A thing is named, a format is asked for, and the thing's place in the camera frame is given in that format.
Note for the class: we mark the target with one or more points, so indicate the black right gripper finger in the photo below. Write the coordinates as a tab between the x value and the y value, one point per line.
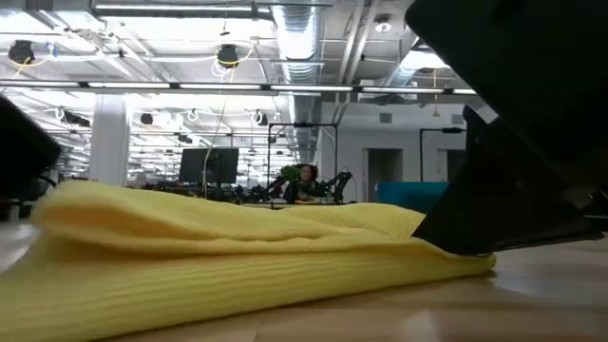
499	199

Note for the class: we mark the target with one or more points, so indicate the yellow microfiber towel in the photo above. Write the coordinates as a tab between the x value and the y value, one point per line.
190	266

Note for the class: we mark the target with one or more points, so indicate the black background robot arm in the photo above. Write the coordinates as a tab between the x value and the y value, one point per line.
341	183
274	189

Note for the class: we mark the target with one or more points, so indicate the white pillar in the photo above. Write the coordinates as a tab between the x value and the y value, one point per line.
109	142

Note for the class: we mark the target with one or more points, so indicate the teal plastic bin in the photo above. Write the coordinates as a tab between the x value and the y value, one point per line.
404	195

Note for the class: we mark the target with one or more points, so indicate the black background monitor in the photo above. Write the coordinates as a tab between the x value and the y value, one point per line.
209	166

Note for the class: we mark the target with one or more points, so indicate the person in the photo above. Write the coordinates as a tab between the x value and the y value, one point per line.
306	178

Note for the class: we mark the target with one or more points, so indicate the green background plant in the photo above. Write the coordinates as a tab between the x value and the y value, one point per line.
290	172

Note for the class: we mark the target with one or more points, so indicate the overhead light bar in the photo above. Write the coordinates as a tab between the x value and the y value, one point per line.
309	88

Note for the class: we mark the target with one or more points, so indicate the black overhead camera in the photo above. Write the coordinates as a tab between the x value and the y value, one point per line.
228	56
21	51

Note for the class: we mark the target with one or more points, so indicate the silver air duct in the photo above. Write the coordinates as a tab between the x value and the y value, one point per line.
404	71
297	33

